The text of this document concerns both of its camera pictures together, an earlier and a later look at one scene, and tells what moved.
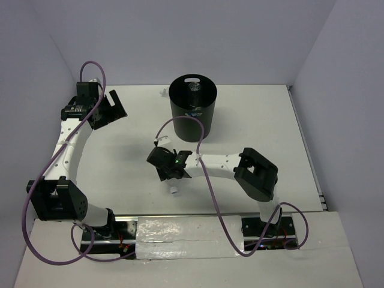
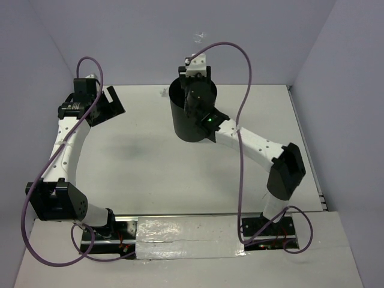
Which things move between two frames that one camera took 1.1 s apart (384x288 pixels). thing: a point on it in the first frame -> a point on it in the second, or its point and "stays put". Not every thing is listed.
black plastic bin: x=192 y=95 stays put
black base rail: x=261 y=231 stays put
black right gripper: x=163 y=174 -> x=185 y=79
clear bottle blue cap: x=174 y=186 -> x=199 y=37
